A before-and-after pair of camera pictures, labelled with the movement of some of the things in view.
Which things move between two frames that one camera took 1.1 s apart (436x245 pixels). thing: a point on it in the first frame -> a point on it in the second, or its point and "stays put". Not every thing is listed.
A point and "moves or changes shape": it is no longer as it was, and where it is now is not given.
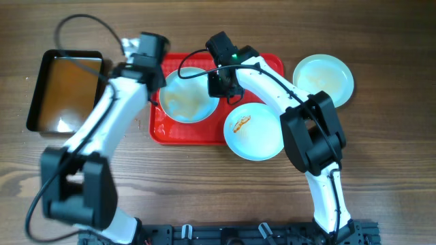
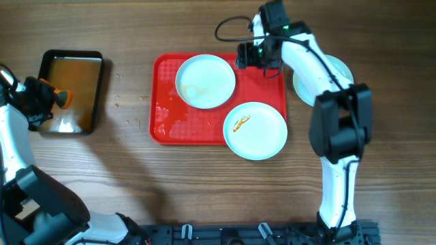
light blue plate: x=253 y=131 stays put
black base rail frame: x=357 y=233 stays put
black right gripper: x=214 y=92 -> x=246 y=56
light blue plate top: x=187 y=100 moves or changes shape
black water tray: x=65 y=90 stays put
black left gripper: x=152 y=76 -> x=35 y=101
